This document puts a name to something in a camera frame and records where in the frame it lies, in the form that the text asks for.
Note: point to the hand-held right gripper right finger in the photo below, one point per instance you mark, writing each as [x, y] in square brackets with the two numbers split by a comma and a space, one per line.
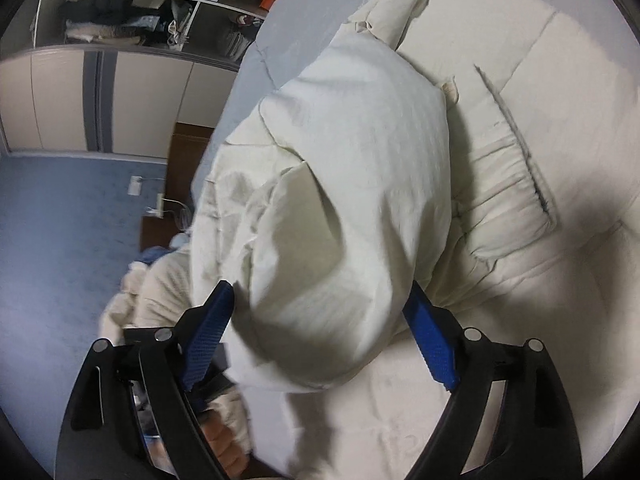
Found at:
[430, 345]

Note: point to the blue cloth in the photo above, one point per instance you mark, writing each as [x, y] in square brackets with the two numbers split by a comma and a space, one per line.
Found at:
[150, 256]

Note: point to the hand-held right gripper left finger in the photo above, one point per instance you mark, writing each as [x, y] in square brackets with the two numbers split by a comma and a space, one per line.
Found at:
[207, 340]

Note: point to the stack of books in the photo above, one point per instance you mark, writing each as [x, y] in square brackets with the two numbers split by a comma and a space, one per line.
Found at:
[239, 45]

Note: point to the pile of folded clothes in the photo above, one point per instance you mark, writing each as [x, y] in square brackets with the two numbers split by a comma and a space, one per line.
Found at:
[100, 15]

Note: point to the brown wooden nightstand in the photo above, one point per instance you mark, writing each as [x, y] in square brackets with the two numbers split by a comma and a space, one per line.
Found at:
[185, 160]

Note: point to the white shelf unit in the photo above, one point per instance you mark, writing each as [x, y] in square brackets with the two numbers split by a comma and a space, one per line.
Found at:
[215, 35]

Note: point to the cream knitted blanket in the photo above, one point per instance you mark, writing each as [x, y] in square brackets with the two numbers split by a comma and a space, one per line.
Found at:
[160, 290]

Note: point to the white wall socket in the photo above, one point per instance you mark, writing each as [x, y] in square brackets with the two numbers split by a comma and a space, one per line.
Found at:
[135, 185]

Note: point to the cream wardrobe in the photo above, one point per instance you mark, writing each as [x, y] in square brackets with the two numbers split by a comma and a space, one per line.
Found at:
[60, 100]

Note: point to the cream hooded jacket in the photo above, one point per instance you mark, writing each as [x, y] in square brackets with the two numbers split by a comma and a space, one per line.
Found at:
[350, 160]

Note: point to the white power strip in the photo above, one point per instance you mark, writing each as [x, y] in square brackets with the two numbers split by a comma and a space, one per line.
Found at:
[160, 205]

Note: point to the person's left hand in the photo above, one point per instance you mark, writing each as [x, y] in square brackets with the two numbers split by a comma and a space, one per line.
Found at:
[225, 447]

